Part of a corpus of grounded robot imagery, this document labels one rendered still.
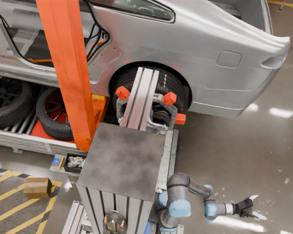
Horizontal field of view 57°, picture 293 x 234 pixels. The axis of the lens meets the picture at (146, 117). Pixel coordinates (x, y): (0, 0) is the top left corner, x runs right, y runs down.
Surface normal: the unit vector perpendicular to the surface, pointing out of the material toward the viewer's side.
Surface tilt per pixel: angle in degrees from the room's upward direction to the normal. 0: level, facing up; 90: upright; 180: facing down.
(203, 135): 0
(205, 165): 0
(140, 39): 90
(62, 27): 90
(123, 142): 0
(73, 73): 90
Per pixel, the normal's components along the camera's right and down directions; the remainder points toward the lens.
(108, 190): 0.07, -0.57
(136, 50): -0.16, 0.80
